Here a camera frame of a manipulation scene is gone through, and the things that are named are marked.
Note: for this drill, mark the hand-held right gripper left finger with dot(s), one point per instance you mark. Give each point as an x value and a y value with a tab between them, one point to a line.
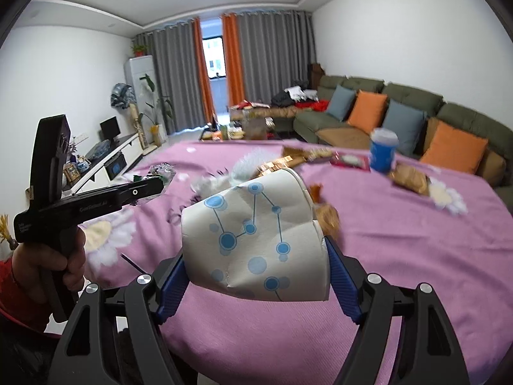
174	286

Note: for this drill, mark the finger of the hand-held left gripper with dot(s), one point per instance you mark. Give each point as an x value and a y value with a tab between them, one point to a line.
142	191

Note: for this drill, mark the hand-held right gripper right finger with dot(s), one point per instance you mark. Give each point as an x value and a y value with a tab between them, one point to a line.
340	278

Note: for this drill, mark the large orange peel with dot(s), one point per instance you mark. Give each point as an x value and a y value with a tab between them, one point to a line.
328	220

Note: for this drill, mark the thin orange peel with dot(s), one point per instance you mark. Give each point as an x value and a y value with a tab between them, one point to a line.
316	193

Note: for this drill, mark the white blue-dotted paper cup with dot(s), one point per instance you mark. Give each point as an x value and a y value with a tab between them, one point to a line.
256	244

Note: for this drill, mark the person's left forearm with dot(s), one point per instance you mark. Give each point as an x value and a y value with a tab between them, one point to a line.
16	300

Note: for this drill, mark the person's left hand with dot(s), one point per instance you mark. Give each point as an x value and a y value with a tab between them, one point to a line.
76	264

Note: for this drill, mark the dried flower bouquet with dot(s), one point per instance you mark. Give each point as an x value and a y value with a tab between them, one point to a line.
73	148

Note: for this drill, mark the silver foil wrapper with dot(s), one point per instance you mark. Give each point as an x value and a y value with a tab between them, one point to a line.
162	172

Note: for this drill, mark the blue white vase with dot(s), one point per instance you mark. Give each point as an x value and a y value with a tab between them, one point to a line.
84	165

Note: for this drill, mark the white black tv cabinet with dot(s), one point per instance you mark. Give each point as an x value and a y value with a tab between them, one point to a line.
116	152

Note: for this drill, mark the tall plant in yellow pot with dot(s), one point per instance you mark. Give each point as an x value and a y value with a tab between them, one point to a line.
154	132

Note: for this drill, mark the small crumpled white tissue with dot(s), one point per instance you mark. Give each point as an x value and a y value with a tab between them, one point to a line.
208	183

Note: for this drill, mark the pink tablecloth table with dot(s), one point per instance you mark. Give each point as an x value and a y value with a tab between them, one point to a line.
400	248

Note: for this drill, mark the black monitor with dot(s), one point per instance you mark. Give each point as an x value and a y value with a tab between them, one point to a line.
109	127

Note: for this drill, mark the yellow tassel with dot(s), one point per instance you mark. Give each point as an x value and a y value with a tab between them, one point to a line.
4	228

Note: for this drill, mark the black glass coffee table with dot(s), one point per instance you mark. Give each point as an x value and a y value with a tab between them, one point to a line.
212	134

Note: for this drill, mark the fan with blue cover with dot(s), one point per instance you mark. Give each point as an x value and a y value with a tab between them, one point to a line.
122	96

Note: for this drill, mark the white standing air conditioner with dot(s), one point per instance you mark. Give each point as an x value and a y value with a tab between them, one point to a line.
136	88

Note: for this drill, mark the white fluffy tissue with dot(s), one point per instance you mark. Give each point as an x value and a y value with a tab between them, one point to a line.
248	166

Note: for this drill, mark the grey curtain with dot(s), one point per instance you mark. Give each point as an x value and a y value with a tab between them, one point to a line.
276	56
172	80

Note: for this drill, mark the red snack packet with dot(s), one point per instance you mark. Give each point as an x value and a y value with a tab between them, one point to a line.
350	162

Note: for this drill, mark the brown snack wrapper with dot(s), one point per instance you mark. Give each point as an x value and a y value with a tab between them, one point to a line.
408	180

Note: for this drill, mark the orange curtain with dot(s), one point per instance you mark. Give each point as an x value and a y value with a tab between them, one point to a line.
202	80
233	60

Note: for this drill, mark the golden snack wrapper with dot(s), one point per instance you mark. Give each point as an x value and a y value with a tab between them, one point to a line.
308	154

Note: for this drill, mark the copper foil wrapper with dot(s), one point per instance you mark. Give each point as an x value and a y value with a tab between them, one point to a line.
276	166

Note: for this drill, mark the blue can with white lid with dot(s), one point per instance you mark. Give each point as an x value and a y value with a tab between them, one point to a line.
382	154

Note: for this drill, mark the small potted plant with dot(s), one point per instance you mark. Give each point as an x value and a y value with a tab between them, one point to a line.
139	51

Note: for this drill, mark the brown sofa seat cover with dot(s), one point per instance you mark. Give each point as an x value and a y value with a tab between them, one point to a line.
344	136

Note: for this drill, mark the balcony glass door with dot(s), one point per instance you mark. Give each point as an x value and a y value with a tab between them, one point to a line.
214	60

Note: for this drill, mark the brown covered sofa chaise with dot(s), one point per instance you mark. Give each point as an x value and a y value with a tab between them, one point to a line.
280	112

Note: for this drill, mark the large blue-grey cushion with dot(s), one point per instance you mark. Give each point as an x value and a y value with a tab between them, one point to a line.
404	128

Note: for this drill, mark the small orange cushion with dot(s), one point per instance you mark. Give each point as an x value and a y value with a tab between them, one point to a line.
366	112

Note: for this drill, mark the black clothes pile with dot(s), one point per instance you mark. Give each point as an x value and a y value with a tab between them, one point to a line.
282	98

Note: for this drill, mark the large orange cushion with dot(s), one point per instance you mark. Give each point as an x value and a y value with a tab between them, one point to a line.
455	148

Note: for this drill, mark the red clothes pile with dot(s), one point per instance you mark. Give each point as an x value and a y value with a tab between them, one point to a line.
314	106

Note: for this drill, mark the small blue-grey cushion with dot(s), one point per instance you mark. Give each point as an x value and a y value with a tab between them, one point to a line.
340	102

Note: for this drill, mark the white clothes pile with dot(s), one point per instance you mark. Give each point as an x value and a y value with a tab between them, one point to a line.
302	93

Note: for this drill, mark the green sofa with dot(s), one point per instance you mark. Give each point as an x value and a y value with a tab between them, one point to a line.
404	90

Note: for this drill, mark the brown bag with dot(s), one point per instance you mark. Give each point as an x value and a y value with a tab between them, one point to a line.
316	74

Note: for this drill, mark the gold picture frame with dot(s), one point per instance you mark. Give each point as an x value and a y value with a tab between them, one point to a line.
72	172

